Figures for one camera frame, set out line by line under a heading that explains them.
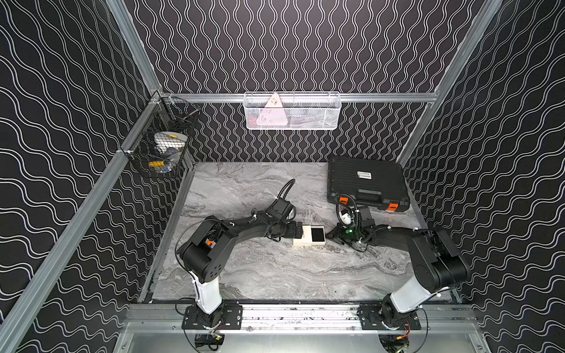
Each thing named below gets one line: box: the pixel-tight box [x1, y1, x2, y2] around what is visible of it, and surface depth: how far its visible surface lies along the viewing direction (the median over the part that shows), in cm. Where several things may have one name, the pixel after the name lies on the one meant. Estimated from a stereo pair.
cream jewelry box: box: [292, 224, 326, 246], surface depth 93 cm
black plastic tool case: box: [326, 155, 411, 213], surface depth 105 cm
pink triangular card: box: [256, 92, 288, 126], surface depth 92 cm
